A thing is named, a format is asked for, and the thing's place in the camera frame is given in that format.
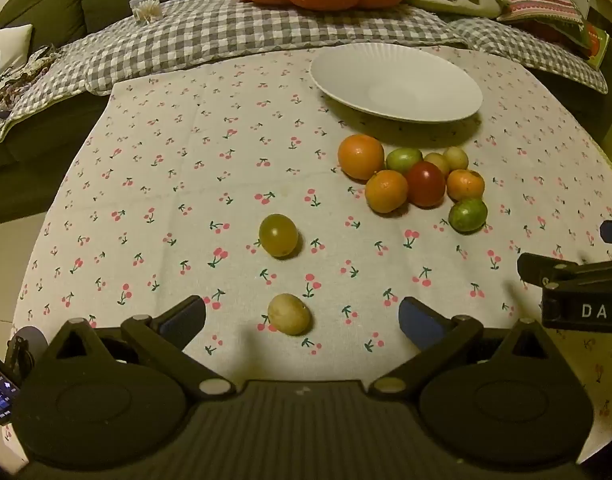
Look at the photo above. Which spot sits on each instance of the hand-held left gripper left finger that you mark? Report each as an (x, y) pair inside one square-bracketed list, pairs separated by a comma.
[(183, 319)]

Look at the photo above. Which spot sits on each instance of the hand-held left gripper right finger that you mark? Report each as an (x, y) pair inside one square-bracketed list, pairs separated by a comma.
[(420, 322)]

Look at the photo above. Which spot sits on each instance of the green jujube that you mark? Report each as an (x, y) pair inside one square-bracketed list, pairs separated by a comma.
[(467, 215), (402, 159)]

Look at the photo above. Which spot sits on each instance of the yellowish round fruit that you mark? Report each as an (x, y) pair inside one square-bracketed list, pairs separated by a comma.
[(289, 314)]

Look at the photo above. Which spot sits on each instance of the small tangerine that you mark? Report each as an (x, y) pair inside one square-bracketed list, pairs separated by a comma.
[(466, 185)]

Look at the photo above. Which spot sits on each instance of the olive green round fruit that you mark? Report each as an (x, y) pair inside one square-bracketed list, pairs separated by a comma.
[(278, 235)]

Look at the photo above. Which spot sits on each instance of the medium tangerine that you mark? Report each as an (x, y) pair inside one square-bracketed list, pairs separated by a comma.
[(386, 191)]

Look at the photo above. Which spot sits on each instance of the white ribbed plate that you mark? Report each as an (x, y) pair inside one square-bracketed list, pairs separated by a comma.
[(401, 82)]

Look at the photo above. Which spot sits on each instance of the cherry print tablecloth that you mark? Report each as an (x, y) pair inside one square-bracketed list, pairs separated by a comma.
[(186, 185)]

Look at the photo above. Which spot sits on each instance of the red tomato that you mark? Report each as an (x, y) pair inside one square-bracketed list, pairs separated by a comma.
[(426, 185)]

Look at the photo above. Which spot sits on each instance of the pale yellow jujube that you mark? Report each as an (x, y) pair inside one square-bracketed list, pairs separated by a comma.
[(456, 157), (438, 161)]

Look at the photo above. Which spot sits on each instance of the grey phone stand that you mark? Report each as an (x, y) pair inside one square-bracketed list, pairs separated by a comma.
[(31, 342)]

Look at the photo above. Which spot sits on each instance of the large orange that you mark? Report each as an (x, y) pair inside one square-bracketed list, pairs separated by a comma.
[(360, 156)]

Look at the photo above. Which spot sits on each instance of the orange book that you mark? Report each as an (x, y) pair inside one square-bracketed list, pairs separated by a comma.
[(597, 45)]

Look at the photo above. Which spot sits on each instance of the red cushion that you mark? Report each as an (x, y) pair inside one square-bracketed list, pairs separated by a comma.
[(553, 32)]

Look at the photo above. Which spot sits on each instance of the grey gingham blanket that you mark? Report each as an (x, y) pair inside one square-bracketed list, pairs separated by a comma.
[(211, 35)]

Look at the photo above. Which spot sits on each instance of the clear cotton swab box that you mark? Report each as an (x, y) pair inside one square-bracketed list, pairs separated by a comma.
[(146, 7)]

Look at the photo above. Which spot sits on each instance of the white embroidered cushion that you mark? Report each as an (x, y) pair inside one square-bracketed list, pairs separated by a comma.
[(8, 52)]

